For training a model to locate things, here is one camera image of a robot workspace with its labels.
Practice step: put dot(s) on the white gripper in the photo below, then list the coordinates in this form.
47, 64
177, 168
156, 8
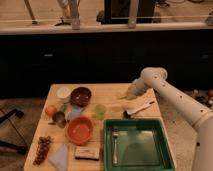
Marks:
137, 88

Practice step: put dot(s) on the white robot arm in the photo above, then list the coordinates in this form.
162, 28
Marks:
196, 114

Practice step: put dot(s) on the green translucent cup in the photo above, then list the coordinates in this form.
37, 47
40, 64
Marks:
100, 111

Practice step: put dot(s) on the metal fork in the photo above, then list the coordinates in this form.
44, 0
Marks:
115, 158

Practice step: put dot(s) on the green plastic tray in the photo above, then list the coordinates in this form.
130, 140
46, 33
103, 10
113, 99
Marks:
141, 146

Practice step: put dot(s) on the dark maroon bowl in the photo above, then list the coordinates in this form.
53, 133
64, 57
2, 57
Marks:
80, 96

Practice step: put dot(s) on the light blue plastic piece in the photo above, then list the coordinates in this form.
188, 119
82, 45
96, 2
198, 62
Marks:
75, 112

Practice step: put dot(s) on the orange bowl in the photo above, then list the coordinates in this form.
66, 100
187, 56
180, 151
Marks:
79, 130

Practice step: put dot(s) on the small white cup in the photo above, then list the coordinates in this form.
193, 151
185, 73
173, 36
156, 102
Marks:
63, 94

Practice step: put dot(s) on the dark metal cup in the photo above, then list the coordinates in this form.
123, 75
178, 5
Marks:
59, 119

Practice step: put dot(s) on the orange fruit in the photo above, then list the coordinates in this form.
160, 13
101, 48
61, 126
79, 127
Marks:
50, 110

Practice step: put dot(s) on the light blue cloth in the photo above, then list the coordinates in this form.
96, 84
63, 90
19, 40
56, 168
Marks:
59, 159

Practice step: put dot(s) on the red grape bunch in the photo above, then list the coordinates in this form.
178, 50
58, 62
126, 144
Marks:
42, 150

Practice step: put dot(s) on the white handled brush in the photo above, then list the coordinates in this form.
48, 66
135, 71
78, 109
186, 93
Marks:
128, 112

